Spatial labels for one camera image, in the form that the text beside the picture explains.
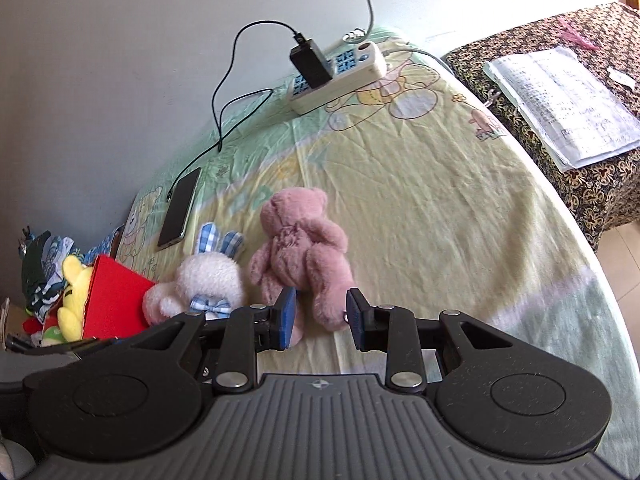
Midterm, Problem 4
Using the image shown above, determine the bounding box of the white plush rabbit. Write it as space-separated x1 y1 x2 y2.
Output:
142 222 246 325

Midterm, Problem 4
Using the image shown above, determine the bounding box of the pink plush teddy bear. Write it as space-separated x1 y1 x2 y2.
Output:
247 188 355 332

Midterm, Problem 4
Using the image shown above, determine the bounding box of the yellow tiger plush toy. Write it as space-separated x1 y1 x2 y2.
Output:
58 255 93 342

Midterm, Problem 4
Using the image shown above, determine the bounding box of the green avocado plush toy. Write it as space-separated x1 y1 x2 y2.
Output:
40 326 66 348

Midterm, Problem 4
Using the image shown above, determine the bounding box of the red cardboard box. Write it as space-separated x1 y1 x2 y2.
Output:
82 255 155 339

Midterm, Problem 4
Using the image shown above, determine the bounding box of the black smartphone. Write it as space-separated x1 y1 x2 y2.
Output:
156 168 201 250

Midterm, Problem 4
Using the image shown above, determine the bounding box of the blue patterned towel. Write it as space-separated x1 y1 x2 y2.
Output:
82 226 124 266

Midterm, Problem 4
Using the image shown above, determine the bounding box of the pile of folded clothes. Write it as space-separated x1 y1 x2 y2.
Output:
18 226 75 323

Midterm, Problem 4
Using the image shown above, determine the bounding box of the white power strip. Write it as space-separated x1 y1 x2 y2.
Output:
286 41 387 115

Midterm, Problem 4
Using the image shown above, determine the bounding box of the black charger adapter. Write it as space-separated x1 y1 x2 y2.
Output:
288 32 333 89

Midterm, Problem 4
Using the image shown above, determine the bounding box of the white paper stack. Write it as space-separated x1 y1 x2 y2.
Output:
483 47 639 172

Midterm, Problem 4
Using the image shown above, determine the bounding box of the brown patterned side table cloth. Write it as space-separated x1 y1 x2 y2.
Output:
445 2 639 246

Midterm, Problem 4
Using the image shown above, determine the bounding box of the grey power strip cord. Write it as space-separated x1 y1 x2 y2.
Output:
342 0 377 44

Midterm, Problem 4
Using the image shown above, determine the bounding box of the black charging cable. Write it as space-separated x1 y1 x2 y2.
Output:
167 19 306 201

